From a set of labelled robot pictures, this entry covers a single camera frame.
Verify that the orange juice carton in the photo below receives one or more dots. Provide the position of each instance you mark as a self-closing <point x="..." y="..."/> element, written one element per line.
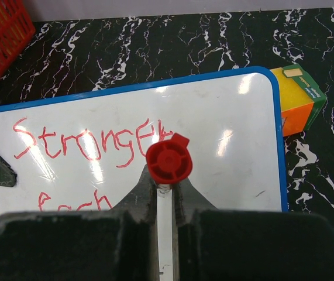
<point x="301" y="98"/>

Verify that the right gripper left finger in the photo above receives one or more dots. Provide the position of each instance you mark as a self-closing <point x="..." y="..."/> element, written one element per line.
<point x="117" y="244"/>

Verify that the white blue-framed whiteboard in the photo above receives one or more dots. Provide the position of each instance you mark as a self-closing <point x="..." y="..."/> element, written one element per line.
<point x="85" y="152"/>

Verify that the red whiteboard marker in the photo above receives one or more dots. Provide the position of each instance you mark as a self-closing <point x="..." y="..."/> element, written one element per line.
<point x="169" y="164"/>

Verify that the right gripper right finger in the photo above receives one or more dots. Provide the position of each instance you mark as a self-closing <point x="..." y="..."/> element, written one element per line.
<point x="216" y="244"/>

